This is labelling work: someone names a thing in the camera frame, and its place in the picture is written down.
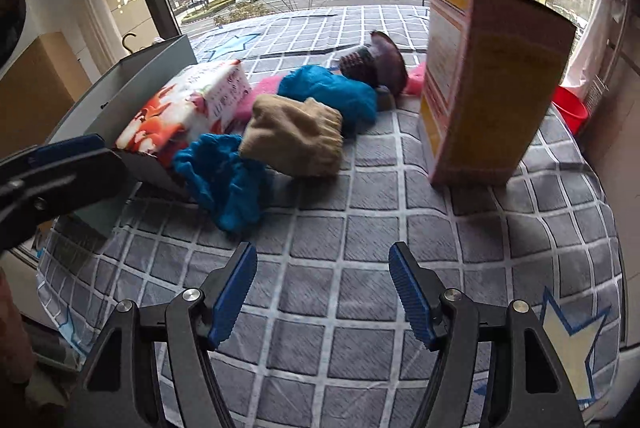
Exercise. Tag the teal knitted cloth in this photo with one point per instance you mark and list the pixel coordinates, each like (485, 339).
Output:
(330, 93)
(225, 188)

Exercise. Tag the brown cardboard panel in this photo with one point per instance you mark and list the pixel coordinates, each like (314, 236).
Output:
(30, 93)

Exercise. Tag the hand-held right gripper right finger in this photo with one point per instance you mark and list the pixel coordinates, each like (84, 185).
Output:
(410, 298)

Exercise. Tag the white window curtain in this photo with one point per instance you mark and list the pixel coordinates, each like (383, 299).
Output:
(610, 33)

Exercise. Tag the pink sponge cloth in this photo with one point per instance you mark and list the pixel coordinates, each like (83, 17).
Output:
(265, 84)

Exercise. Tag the grey storage box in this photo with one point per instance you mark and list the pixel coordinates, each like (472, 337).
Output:
(145, 68)

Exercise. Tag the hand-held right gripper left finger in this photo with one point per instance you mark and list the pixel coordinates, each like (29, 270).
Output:
(232, 298)

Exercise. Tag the red plastic basin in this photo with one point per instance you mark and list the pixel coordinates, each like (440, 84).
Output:
(570, 106)

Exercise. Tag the beige knitted hat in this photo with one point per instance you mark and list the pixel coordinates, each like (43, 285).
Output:
(295, 138)

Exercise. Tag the grey checkered star blanket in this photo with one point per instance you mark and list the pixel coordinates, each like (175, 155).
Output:
(350, 228)

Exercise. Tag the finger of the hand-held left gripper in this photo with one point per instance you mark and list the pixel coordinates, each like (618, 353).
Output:
(70, 146)
(65, 188)

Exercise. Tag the pink cardboard box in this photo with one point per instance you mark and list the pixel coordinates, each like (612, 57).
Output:
(480, 83)

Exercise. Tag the floral tissue pack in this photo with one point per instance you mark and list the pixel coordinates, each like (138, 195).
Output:
(180, 108)

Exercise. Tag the purple striped knit sock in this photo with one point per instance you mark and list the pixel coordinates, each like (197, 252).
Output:
(380, 58)

